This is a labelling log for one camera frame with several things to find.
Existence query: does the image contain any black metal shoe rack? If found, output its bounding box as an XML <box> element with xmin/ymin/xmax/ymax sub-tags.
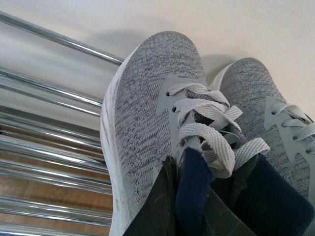
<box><xmin>0</xmin><ymin>8</ymin><xmax>123</xmax><ymax>236</ymax></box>

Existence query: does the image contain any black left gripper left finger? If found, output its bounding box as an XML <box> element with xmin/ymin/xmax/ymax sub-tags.
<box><xmin>124</xmin><ymin>157</ymin><xmax>177</xmax><ymax>236</ymax></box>

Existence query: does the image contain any grey sneaker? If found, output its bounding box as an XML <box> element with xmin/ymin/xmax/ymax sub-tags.
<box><xmin>211</xmin><ymin>58</ymin><xmax>315</xmax><ymax>207</ymax></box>
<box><xmin>100</xmin><ymin>31</ymin><xmax>269</xmax><ymax>236</ymax></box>

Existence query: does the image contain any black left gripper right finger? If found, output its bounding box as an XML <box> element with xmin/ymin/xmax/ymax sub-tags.
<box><xmin>204</xmin><ymin>155</ymin><xmax>258</xmax><ymax>236</ymax></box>

